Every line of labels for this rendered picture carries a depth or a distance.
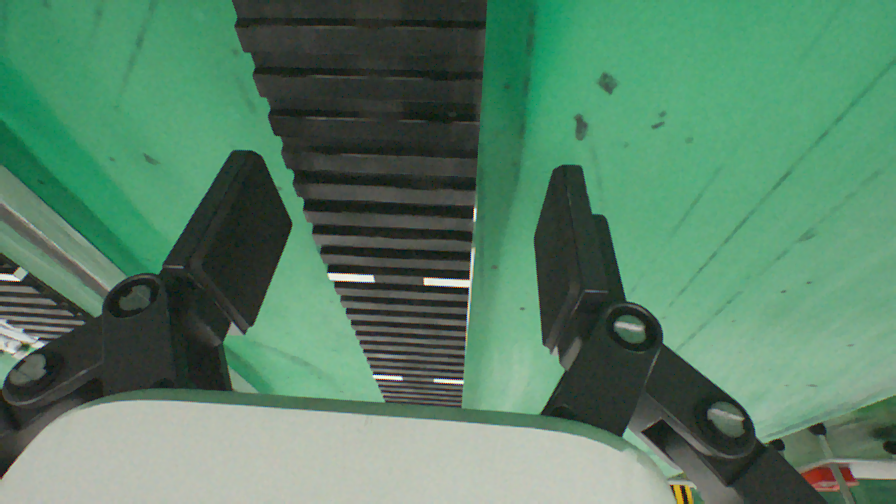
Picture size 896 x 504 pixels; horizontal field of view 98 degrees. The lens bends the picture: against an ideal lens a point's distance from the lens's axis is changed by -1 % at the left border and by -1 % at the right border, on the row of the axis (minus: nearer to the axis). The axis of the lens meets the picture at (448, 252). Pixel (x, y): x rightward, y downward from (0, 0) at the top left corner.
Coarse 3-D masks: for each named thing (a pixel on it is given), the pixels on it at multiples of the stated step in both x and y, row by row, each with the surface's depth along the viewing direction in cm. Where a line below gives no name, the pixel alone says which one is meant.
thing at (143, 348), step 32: (128, 288) 8; (160, 288) 8; (128, 320) 8; (160, 320) 8; (128, 352) 7; (160, 352) 7; (224, 352) 10; (128, 384) 7; (160, 384) 7; (192, 384) 7; (224, 384) 9
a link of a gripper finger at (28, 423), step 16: (96, 384) 8; (0, 400) 7; (64, 400) 8; (80, 400) 8; (0, 416) 7; (16, 416) 7; (32, 416) 7; (48, 416) 8; (0, 432) 7; (16, 432) 7; (32, 432) 7; (0, 448) 7; (16, 448) 7; (0, 464) 7
